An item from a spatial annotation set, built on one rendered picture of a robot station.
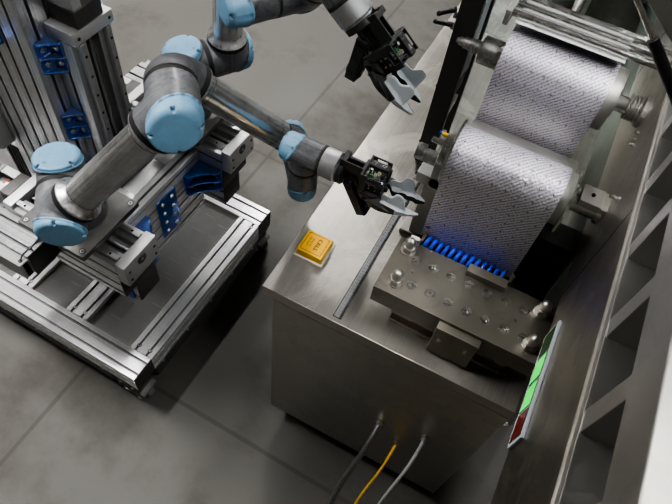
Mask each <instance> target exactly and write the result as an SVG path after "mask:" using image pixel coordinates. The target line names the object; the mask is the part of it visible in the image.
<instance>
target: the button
mask: <svg viewBox="0 0 672 504"><path fill-rule="evenodd" d="M332 244H333V240H331V239H329V238H327V237H324V236H322V235H320V234H318V233H316V232H314V231H312V230H309V231H308V232H307V234H306V235H305V237H304V238H303V240H302V241H301V243H300V244H299V246H298V247H297V252H296V253H297V254H299V255H301V256H303V257H305V258H307V259H309V260H312V261H314V262H316V263H318V264H321V262H322V261H323V259H324V258H325V256H326V255H327V253H328V252H329V250H330V249H331V247H332Z"/></svg>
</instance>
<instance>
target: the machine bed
mask: <svg viewBox="0 0 672 504"><path fill-rule="evenodd" d="M452 31H453V30H451V29H450V27H447V26H444V27H443V28H442V30H441V31H440V33H439V34H438V36H437V37H436V38H435V40H434V41H433V43H432V44H431V46H430V47H429V48H428V50H427V51H426V53H425V54H424V56H423V57H422V58H421V60H420V61H419V63H418V64H417V66H416V67H415V68H414V70H418V69H421V70H423V71H424V72H425V73H426V78H425V79H424V80H423V81H422V82H421V83H420V84H419V85H418V86H417V89H418V92H419V94H420V98H421V102H420V103H418V102H416V101H414V100H412V99H410V100H409V101H408V102H407V104H409V106H410V108H411V109H412V111H413V114H412V115H409V114H408V113H406V112H404V111H402V110H401V109H399V108H398V107H396V106H395V105H393V104H392V103H390V104H389V106H388V107H387V108H386V110H385V111H384V113H383V114H382V116H381V117H380V118H379V120H378V121H377V123H376V124H375V125H374V127H373V128H372V130H371V131H370V133H369V134H368V135H367V137H366V138H365V140H364V141H363V143H362V144H361V145H360V147H359V148H358V150H357V151H356V153H355V154H354V155H353V157H355V158H358V159H360V160H362V161H365V162H367V160H368V159H371V157H372V156H373V155H375V156H377V157H380V158H382V159H384V160H386V161H389V162H391V163H393V167H392V170H393V173H392V176H391V177H392V178H394V179H395V180H397V181H400V182H402V181H403V180H405V179H406V178H411V179H413V180H414V178H415V176H416V174H415V172H416V171H418V169H419V168H420V164H421V162H419V161H417V160H415V158H414V153H415V150H416V148H417V146H418V144H419V139H421V135H422V132H423V129H424V125H425V122H426V118H427V115H428V112H429V108H430V105H431V102H432V98H433V95H434V92H435V88H436V86H435V85H436V84H437V81H438V78H439V75H440V71H441V68H442V65H443V61H444V58H445V55H446V51H447V48H448V45H449V41H450V38H451V34H452ZM475 61H476V58H475ZM475 61H474V63H473V66H472V69H471V72H470V75H469V78H468V81H467V83H466V86H465V89H464V92H463V95H462V98H461V101H460V103H459V106H458V109H457V112H456V115H455V118H454V121H453V124H452V126H451V129H450V132H454V133H458V132H459V130H460V128H461V126H462V124H463V123H464V121H465V120H466V119H469V124H468V125H470V123H471V121H472V120H473V119H476V116H477V114H478V111H479V109H480V106H481V103H482V101H483V98H484V96H485V93H486V90H487V88H488V85H489V83H490V80H491V77H492V75H493V72H494V70H493V69H490V68H488V67H485V66H483V65H480V64H478V63H476V62H475ZM601 127H602V126H601ZM601 127H600V129H599V130H595V129H592V128H590V127H589V128H588V129H587V131H586V133H585V134H584V136H583V137H582V139H581V141H580V142H579V144H578V146H577V147H576V149H575V150H574V152H573V154H572V155H571V157H570V158H571V159H573V160H576V161H578V166H577V169H576V172H575V173H578V171H579V170H580V169H581V168H583V167H584V168H585V171H586V168H587V165H588V163H589V160H590V157H591V154H592V152H593V149H594V146H595V143H596V141H597V138H598V135H599V132H600V130H601ZM450 132H449V133H450ZM391 217H392V215H391V214H387V213H383V212H379V211H377V210H375V209H373V208H372V207H370V209H369V210H368V212H367V214H366V215H365V216H362V215H356V213H355V211H354V208H353V206H352V204H351V202H350V199H349V197H348V195H347V192H346V190H345V188H344V185H343V183H341V184H338V183H334V184H333V185H332V187H331V188H330V190H329V191H328V193H327V194H326V195H325V197H324V198H323V200H322V201H321V203H320V204H319V205H318V207H317V208H316V210H315V211H314V213H313V214H312V215H311V217H310V218H309V220H308V221H307V223H306V224H305V225H304V227H303V228H302V230H301V231H300V233H299V234H298V235H297V237H296V238H295V240H294V241H293V243H292V244H291V245H290V247H289V248H288V250H287V251H286V253H285V254H284V255H283V257H282V258H281V260H280V261H279V263H278V264H277V265H276V267H275V268H274V270H273V271H272V273H271V274H270V275H269V277H268V278H267V280H266V281H265V282H264V284H263V286H262V288H263V294H265V295H267V296H269V297H271V298H273V299H275V300H277V301H279V302H281V303H283V304H284V305H286V306H288V307H290V308H292V309H294V310H296V311H298V312H300V313H302V314H304V315H306V316H308V317H310V318H312V319H314V320H316V321H318V322H320V323H322V324H324V325H326V326H328V327H330V328H332V329H334V330H336V331H338V332H339V333H341V334H343V335H345V336H347V337H349V338H351V339H353V340H355V341H357V342H359V343H361V344H363V345H365V346H367V347H369V348H371V349H373V350H375V351H377V352H379V353H381V354H383V355H385V356H387V357H389V358H391V359H393V360H394V361H396V362H398V363H400V364H402V365H404V366H406V367H408V368H410V369H412V370H414V371H416V372H418V373H420V374H422V375H424V376H426V377H428V378H430V379H432V380H434V381H436V382H438V383H440V384H442V385H444V386H446V387H447V388H449V389H451V390H453V391H455V392H457V393H459V394H461V395H463V396H465V397H467V398H469V399H471V400H473V401H475V402H477V403H479V404H481V405H483V406H485V407H487V408H489V409H491V410H493V411H495V412H497V413H499V414H501V415H502V416H504V417H506V418H508V419H510V418H511V417H512V416H513V415H514V414H515V412H516V410H517V407H518V404H519V401H520V398H521V395H522V392H523V389H524V386H525V383H526V381H527V378H528V376H526V375H524V374H522V373H520V372H518V371H516V370H514V369H512V368H510V367H508V366H506V365H505V367H502V368H501V370H500V373H499V374H496V373H494V372H492V371H490V370H488V369H486V368H484V367H482V366H480V365H478V364H476V363H474V362H472V361H470V362H469V363H468V365H467V366H466V368H463V367H461V366H459V365H457V364H455V363H453V362H451V361H449V360H447V359H445V358H443V357H441V356H439V355H437V354H435V353H433V352H431V351H429V350H427V349H426V347H427V345H428V343H429V340H427V339H425V338H423V337H421V336H419V335H417V334H415V333H413V332H411V331H409V330H407V329H405V328H403V327H401V326H399V325H397V324H395V323H393V322H391V321H389V320H388V318H389V316H390V314H391V310H392V309H390V308H388V307H386V306H384V305H382V304H380V303H378V302H376V301H374V300H372V299H370V296H371V293H372V289H373V286H374V284H375V282H376V280H377V279H378V277H379V275H380V273H381V272H382V270H383V268H384V266H385V265H386V263H387V261H388V259H389V258H390V256H391V254H392V252H393V250H394V249H395V247H396V245H397V243H398V242H399V240H400V238H401V236H402V237H405V238H409V237H411V236H410V235H408V234H406V233H403V232H401V231H399V229H400V227H401V225H402V223H403V221H404V220H405V218H406V216H401V217H400V219H399V221H398V222H397V224H396V226H395V228H394V229H393V231H392V233H391V234H390V236H389V238H388V240H387V241H386V243H385V245H384V247H383V248H382V250H381V252H380V253H379V255H378V257H377V259H376V260H375V262H374V264H373V265H372V267H371V269H370V271H369V272H368V274H367V276H366V277H365V279H364V281H363V283H362V284H361V286H360V288H359V289H358V291H357V293H356V295H355V296H354V298H353V300H352V301H351V303H350V305H349V307H348V308H347V310H346V312H345V313H344V315H343V317H342V319H341V320H340V319H338V318H336V317H334V316H333V314H334V313H335V311H336V309H337V308H338V306H339V304H340V303H341V301H342V299H343V297H344V296H345V294H346V292H347V291H348V289H349V287H350V286H351V284H352V282H353V281H354V279H355V277H356V276H357V274H358V272H359V271H360V269H361V267H362V266H363V264H364V262H365V260H366V259H367V257H368V255H369V254H370V252H371V250H372V249H373V247H374V245H375V244H376V242H377V240H378V239H379V237H380V235H381V234H382V232H383V230H384V229H385V227H386V225H387V224H388V222H389V220H390V218H391ZM309 230H312V231H314V232H316V233H318V234H320V235H322V236H324V237H327V238H329V239H331V240H333V243H334V244H336V245H335V247H334V249H333V250H332V252H331V253H330V255H329V256H328V258H327V259H326V261H325V263H324V264H323V266H322V267H321V268H320V267H318V266H316V265H314V264H312V263H310V262H308V261H306V260H304V259H302V258H300V257H298V256H296V255H294V254H293V252H294V251H295V249H296V248H297V247H298V245H299V244H300V242H301V241H302V239H303V238H304V236H305V235H306V233H307V232H308V231H309Z"/></svg>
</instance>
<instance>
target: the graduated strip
mask: <svg viewBox="0 0 672 504"><path fill-rule="evenodd" d="M400 217H401V216H399V215H394V214H393V215H392V217H391V218H390V220H389V222H388V224H387V225H386V227H385V229H384V230H383V232H382V234H381V235H380V237H379V239H378V240H377V242H376V244H375V245H374V247H373V249H372V250H371V252H370V254H369V255H368V257H367V259H366V260H365V262H364V264H363V266H362V267H361V269H360V271H359V272H358V274H357V276H356V277H355V279H354V281H353V282H352V284H351V286H350V287H349V289H348V291H347V292H346V294H345V296H344V297H343V299H342V301H341V303H340V304H339V306H338V308H337V309H336V311H335V313H334V314H333V316H334V317H336V318H338V319H340V320H341V319H342V317H343V315H344V313H345V312H346V310H347V308H348V307H349V305H350V303H351V301H352V300H353V298H354V296H355V295H356V293H357V291H358V289H359V288H360V286H361V284H362V283H363V281H364V279H365V277H366V276H367V274H368V272H369V271H370V269H371V267H372V265H373V264H374V262H375V260H376V259H377V257H378V255H379V253H380V252H381V250H382V248H383V247H384V245H385V243H386V241H387V240H388V238H389V236H390V234H391V233H392V231H393V229H394V228H395V226H396V224H397V222H398V221H399V219H400Z"/></svg>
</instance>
